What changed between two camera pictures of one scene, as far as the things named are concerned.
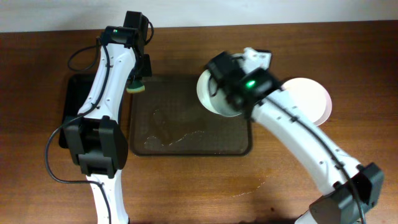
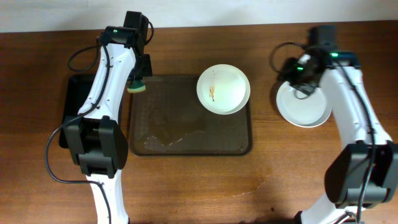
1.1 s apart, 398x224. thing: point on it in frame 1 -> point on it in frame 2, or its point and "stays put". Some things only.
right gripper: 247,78 -> 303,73
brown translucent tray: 167,119 stays put
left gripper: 147,68 stays put
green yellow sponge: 135,86 stays put
